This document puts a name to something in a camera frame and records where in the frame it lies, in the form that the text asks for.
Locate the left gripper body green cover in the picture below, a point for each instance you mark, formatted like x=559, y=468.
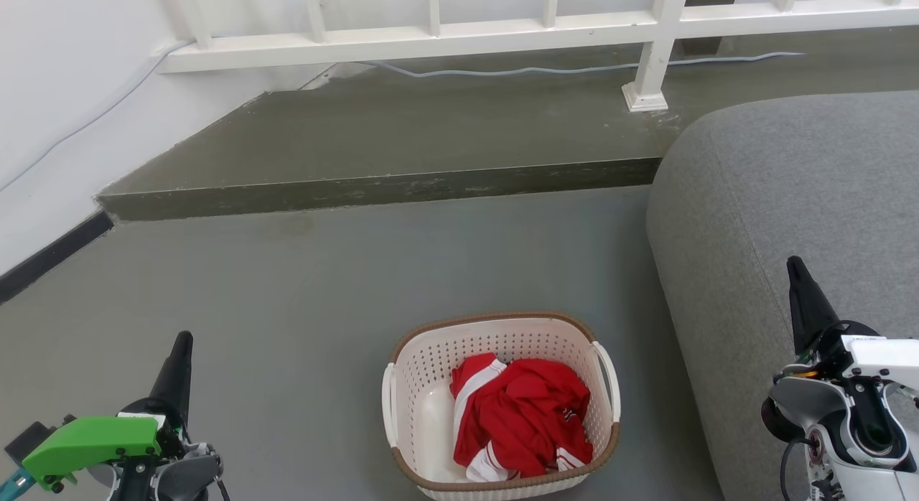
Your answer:
x=93, y=438

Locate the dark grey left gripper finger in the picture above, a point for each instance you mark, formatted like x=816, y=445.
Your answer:
x=176, y=375

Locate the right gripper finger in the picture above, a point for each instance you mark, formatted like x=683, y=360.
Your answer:
x=808, y=307

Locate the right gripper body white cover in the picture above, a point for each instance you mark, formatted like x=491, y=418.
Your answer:
x=879, y=357

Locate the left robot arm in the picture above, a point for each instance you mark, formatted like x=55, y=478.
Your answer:
x=187, y=476

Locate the white perforated laundry basket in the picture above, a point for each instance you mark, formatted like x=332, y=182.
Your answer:
x=502, y=336

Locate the grey fabric sofa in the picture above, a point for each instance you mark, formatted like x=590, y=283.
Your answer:
x=790, y=185

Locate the black baseboard strip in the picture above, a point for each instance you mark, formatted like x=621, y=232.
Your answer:
x=50, y=257

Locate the red garment with white stripes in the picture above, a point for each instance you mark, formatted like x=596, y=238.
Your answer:
x=528, y=415

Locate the raised concrete step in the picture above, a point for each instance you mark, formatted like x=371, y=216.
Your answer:
x=431, y=128

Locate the white metal railing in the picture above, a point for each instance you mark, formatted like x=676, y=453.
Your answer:
x=459, y=33

